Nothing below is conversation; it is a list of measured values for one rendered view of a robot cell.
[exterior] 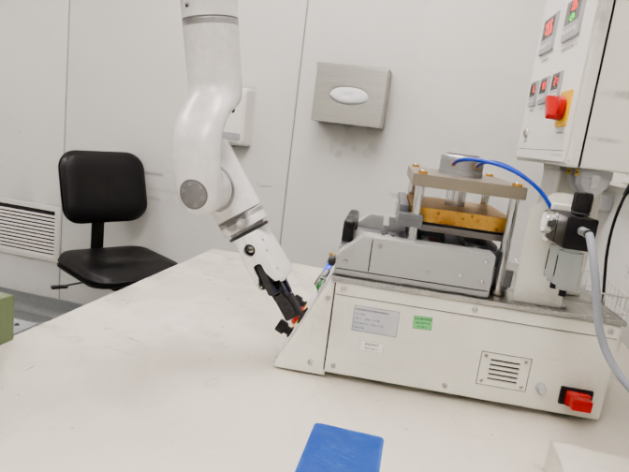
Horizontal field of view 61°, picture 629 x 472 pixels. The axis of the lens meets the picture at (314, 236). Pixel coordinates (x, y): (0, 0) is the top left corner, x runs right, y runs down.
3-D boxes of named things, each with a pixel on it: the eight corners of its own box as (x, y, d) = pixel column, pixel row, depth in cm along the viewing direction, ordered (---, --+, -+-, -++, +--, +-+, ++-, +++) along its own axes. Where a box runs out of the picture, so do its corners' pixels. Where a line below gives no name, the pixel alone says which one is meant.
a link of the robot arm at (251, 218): (254, 207, 88) (262, 223, 88) (266, 200, 97) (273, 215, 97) (211, 229, 90) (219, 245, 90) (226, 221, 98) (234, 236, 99)
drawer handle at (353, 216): (357, 228, 111) (359, 210, 110) (352, 243, 96) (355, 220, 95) (347, 228, 111) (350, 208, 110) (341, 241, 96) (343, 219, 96)
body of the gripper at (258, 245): (256, 219, 88) (288, 279, 89) (270, 212, 98) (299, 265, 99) (218, 240, 90) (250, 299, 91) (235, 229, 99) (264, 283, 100)
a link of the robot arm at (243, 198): (248, 209, 87) (267, 199, 96) (209, 136, 86) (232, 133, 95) (208, 230, 90) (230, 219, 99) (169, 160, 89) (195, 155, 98)
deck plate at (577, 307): (558, 272, 116) (559, 269, 116) (626, 327, 82) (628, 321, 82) (347, 241, 122) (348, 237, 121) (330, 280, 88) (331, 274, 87)
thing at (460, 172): (518, 224, 112) (531, 162, 110) (565, 255, 82) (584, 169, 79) (402, 208, 115) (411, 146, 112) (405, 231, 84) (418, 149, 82)
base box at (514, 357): (540, 347, 119) (556, 272, 116) (607, 438, 83) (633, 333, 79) (303, 308, 125) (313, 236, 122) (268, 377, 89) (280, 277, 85)
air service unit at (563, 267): (555, 280, 85) (575, 187, 82) (588, 308, 71) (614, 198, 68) (521, 274, 86) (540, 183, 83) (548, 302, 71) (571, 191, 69)
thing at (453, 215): (487, 224, 110) (496, 178, 108) (511, 244, 88) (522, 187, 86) (402, 212, 112) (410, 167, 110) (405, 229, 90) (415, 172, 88)
